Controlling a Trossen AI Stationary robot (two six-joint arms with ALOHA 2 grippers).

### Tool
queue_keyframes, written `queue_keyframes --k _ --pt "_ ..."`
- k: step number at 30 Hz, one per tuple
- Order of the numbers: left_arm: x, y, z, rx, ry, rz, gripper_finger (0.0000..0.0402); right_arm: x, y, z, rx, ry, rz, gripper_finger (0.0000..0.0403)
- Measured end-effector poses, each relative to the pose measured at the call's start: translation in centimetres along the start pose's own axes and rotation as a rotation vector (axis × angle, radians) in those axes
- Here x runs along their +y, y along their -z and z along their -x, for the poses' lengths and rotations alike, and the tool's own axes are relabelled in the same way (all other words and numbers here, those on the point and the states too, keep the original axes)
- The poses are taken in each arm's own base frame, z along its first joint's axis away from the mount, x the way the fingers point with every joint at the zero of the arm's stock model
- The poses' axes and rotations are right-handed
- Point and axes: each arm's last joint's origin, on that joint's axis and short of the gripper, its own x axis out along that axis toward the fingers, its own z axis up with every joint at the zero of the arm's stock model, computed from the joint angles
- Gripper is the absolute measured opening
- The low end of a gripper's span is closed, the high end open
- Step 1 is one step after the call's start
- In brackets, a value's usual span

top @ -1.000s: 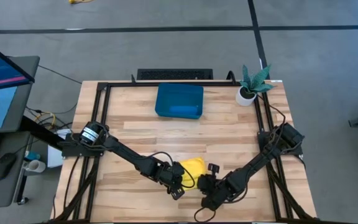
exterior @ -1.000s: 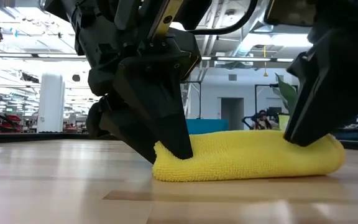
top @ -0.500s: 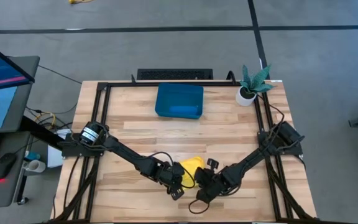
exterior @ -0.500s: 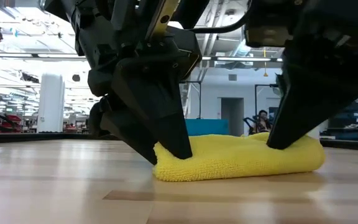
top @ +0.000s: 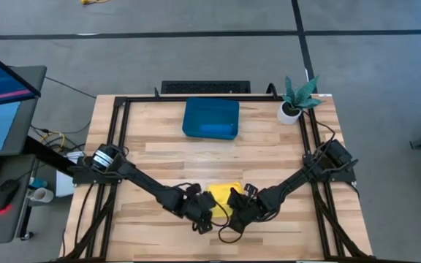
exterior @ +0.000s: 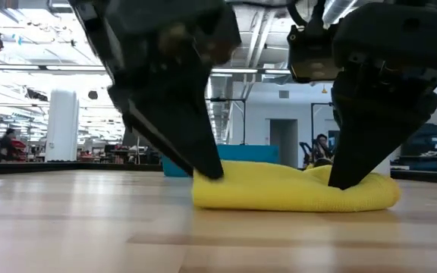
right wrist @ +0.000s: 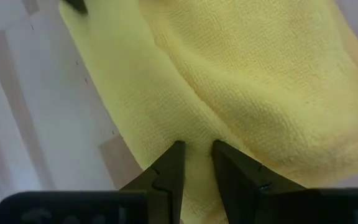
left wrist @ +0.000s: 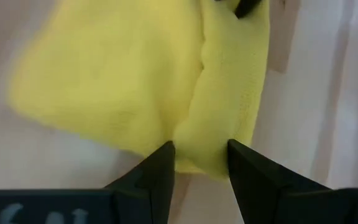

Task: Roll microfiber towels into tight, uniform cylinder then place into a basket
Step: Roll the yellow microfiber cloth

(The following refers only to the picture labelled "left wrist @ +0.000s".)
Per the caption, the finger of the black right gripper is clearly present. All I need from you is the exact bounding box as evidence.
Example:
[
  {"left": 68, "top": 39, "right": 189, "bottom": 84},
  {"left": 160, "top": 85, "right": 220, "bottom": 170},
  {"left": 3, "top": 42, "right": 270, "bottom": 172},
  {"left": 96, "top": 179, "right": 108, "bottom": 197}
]
[{"left": 233, "top": 0, "right": 262, "bottom": 19}]

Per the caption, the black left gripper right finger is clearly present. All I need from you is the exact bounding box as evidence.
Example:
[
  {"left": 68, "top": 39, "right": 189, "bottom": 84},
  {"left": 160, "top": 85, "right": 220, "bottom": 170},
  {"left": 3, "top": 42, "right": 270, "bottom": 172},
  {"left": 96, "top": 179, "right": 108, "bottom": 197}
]
[{"left": 227, "top": 139, "right": 358, "bottom": 224}]

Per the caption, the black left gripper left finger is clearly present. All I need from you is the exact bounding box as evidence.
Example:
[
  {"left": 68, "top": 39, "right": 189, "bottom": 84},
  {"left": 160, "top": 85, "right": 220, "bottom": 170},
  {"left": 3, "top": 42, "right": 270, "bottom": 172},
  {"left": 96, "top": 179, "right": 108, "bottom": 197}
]
[{"left": 0, "top": 140, "right": 176, "bottom": 224}]

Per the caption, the yellow microfiber towel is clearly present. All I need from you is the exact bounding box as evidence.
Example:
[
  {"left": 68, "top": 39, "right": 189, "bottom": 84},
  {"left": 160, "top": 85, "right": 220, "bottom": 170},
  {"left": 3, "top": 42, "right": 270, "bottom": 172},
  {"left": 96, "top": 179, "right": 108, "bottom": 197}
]
[{"left": 7, "top": 0, "right": 272, "bottom": 182}]

